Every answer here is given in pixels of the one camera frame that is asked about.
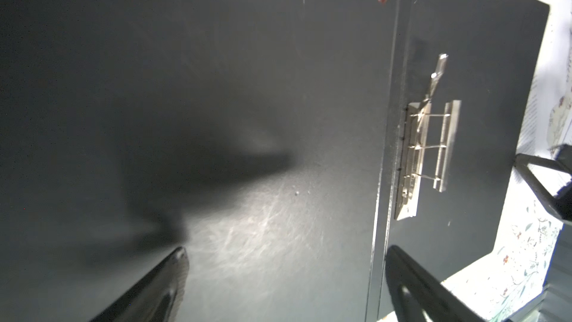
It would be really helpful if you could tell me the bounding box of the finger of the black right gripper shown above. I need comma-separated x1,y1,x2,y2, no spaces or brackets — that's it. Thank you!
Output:
512,142,572,227

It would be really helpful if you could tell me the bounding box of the floral table mat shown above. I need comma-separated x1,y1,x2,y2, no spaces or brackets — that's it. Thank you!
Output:
443,180,563,321

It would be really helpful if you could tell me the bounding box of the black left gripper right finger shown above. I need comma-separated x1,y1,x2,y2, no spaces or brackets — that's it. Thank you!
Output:
385,245,482,321

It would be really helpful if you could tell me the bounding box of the white printed sheets centre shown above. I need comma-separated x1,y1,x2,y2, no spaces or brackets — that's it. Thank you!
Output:
517,0,571,158

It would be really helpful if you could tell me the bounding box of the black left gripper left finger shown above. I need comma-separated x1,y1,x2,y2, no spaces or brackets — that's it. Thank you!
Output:
92,247,189,321

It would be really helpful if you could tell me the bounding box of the orange folder black inside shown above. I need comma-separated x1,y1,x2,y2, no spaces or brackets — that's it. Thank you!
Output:
1,0,549,321

